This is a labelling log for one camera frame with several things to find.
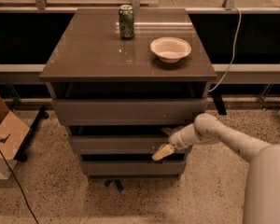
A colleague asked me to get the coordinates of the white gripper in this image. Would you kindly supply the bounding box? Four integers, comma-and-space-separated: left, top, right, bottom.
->
152, 127, 189, 161

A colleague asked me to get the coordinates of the grey drawer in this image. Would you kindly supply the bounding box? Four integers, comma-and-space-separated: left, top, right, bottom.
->
69, 135, 168, 154
80, 161, 187, 176
52, 99, 206, 126

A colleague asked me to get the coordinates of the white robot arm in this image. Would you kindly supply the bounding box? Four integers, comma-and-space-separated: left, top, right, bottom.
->
152, 113, 280, 224

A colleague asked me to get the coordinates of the grey top drawer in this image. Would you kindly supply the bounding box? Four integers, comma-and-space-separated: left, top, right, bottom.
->
52, 99, 206, 126

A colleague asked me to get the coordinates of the grey drawer cabinet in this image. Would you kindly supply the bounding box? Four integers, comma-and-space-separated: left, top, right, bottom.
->
43, 9, 211, 179

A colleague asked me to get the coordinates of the grey bottom drawer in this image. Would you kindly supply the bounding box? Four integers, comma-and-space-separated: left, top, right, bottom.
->
80, 161, 187, 176

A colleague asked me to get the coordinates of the open cardboard box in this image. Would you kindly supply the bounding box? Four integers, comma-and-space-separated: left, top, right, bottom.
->
0, 97, 30, 180

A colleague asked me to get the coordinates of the black stand leg right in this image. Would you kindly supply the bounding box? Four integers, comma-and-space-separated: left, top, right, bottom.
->
211, 92, 227, 116

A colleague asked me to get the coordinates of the black stand leg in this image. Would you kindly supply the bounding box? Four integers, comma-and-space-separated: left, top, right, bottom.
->
14, 106, 49, 162
211, 92, 227, 116

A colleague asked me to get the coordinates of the white paper bowl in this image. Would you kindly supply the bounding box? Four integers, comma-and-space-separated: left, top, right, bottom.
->
150, 37, 191, 63

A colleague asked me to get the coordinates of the metal window railing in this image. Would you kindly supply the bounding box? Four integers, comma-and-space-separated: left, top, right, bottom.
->
0, 0, 280, 84

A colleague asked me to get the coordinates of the green soda can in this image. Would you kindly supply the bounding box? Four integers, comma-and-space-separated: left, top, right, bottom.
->
119, 5, 134, 39

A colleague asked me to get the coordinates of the black stand leg left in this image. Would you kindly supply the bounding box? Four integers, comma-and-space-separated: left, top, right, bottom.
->
14, 106, 49, 162

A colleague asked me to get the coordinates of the white cable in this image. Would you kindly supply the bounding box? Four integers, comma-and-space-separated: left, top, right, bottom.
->
207, 7, 243, 94

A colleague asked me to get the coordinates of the black floor cable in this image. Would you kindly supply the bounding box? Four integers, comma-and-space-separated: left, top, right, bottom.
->
0, 134, 40, 224

